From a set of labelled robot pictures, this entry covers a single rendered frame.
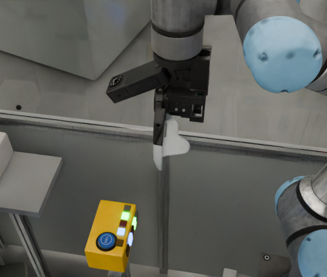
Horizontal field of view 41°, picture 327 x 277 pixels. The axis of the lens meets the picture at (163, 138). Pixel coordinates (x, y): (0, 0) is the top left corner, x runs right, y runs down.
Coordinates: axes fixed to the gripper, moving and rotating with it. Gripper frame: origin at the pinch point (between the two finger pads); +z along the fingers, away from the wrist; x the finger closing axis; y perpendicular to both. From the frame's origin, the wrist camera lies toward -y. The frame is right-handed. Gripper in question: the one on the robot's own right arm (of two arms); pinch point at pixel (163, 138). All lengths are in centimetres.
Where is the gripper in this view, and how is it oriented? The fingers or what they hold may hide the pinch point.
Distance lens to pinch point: 79.7
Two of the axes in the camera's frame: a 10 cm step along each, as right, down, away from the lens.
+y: 9.9, 1.2, -1.1
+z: 0.0, 6.8, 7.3
